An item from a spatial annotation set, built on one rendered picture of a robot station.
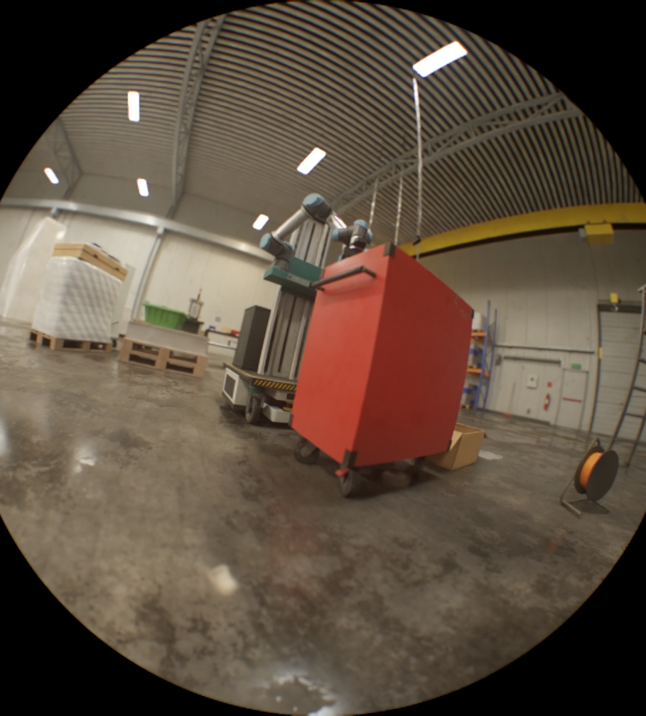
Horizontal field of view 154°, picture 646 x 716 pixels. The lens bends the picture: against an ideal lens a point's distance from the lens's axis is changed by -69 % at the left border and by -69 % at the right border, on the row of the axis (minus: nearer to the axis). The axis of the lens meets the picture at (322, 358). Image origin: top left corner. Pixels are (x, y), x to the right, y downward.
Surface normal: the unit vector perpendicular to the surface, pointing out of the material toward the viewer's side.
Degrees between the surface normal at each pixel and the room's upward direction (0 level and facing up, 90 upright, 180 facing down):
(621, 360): 90
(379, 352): 90
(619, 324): 90
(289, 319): 90
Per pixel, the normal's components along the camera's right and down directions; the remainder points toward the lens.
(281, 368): 0.55, 0.08
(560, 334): -0.83, -0.19
